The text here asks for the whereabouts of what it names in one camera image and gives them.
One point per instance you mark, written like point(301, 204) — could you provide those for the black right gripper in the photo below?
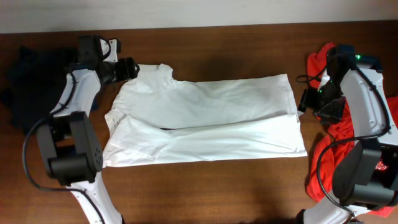
point(310, 100)

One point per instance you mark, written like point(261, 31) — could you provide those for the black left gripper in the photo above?
point(129, 69)

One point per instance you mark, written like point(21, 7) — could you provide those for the white t-shirt with robot print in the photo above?
point(156, 119)

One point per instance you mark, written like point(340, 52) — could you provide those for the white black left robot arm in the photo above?
point(69, 147)

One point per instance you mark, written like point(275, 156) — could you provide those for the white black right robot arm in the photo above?
point(366, 179)

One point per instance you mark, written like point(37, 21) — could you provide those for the black folded clothes pile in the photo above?
point(36, 80)

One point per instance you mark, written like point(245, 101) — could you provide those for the red t-shirt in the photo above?
point(338, 131)

